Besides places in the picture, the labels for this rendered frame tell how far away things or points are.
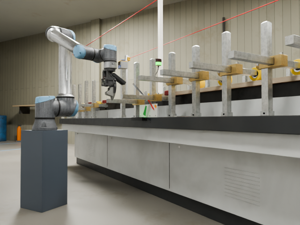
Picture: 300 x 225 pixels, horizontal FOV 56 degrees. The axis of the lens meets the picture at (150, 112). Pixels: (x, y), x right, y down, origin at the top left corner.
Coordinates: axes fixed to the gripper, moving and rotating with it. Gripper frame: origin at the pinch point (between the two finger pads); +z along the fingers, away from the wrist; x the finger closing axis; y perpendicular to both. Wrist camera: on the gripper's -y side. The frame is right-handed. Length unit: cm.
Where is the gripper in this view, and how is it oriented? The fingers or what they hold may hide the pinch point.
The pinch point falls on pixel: (113, 98)
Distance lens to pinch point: 198.4
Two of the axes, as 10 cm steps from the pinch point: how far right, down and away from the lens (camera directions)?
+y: -8.5, -0.1, -5.3
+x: 5.3, -0.2, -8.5
